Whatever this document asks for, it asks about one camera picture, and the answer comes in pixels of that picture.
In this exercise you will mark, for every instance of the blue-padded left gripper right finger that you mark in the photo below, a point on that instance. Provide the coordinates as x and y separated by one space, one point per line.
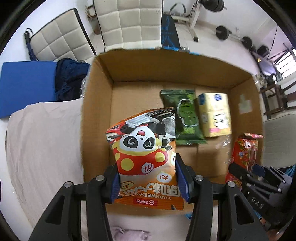
236 217

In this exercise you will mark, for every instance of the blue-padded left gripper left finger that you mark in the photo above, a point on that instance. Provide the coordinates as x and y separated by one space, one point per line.
61 220

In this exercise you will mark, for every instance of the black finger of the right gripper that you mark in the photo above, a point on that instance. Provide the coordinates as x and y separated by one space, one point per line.
242 175

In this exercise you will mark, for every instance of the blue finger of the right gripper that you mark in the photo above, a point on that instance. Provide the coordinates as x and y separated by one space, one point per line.
258 170

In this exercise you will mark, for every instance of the red orange snack bag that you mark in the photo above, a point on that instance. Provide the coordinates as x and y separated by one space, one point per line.
245 150

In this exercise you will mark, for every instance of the lilac fleece cloth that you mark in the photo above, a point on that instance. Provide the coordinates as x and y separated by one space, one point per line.
119 233

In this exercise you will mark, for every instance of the yellow tissue pack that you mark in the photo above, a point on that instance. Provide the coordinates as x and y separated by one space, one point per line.
215 114

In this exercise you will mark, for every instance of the green wet wipes pack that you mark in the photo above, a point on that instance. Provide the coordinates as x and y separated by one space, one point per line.
187 128

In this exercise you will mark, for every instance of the orange panda snack bag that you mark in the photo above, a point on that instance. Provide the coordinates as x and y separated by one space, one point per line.
144 148

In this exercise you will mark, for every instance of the grey cushioned chair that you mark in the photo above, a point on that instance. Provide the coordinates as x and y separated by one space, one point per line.
279 141

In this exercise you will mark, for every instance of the dark wooden chair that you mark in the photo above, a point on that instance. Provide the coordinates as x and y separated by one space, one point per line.
282 99

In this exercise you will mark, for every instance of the grey bed sheet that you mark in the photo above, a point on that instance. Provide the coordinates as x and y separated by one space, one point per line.
43 152

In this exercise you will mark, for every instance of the dumbbell on floor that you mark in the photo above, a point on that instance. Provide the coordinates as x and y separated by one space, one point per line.
222 33

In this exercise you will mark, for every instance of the blue foam mat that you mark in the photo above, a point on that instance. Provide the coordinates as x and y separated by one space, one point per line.
24 83

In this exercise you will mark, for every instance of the dark navy garment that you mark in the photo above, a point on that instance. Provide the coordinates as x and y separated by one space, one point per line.
68 79

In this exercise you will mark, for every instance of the open cardboard box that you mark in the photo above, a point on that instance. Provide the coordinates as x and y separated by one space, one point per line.
145 109

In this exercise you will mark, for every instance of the black blue bench pad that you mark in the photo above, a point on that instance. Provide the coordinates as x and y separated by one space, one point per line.
169 35

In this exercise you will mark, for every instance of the white weight bench rack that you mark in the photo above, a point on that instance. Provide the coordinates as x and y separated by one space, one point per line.
189 19

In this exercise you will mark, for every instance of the barbell on bench rack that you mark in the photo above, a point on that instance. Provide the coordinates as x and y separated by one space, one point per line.
213 5

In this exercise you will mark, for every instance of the left white quilted chair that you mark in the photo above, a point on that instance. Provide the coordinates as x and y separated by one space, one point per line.
63 37

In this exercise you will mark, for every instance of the white quilted chair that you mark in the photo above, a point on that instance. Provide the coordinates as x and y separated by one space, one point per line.
63 37
129 24

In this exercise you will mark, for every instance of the right white quilted chair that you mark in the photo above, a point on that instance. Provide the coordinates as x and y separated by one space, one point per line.
129 24

